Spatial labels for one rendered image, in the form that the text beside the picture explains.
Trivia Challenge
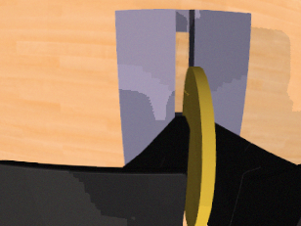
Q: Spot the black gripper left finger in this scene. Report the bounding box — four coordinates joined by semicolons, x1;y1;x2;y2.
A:
0;115;190;226

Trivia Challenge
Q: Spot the gold coin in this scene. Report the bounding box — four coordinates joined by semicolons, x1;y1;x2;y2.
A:
182;66;217;226

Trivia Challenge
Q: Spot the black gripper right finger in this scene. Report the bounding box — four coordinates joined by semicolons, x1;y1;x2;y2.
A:
206;123;301;226

